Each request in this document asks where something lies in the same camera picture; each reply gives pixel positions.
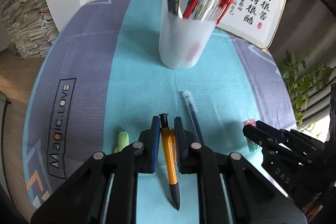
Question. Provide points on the orange black pen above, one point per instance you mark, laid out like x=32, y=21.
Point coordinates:
x=169, y=150

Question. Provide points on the green whale shaped highlighter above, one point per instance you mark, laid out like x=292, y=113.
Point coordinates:
x=122, y=141

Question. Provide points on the tall stack of books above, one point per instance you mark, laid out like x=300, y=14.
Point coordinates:
x=30, y=26

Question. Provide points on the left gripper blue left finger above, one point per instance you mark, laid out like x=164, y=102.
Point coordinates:
x=155, y=126

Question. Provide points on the red clicker pen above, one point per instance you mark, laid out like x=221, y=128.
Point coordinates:
x=222, y=8

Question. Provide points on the green potted plant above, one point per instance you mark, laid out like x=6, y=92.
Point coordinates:
x=309, y=89

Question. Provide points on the blue grey patterned tablecloth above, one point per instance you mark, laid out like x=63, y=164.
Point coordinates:
x=103, y=75

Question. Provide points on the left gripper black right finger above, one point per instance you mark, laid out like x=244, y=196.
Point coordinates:
x=179, y=139

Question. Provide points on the translucent white pen cup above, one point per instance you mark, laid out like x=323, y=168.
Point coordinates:
x=182, y=41

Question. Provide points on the blue ink clear pen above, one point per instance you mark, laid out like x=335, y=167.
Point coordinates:
x=191, y=107

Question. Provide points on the clear slim pen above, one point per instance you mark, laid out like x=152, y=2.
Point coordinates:
x=208, y=7

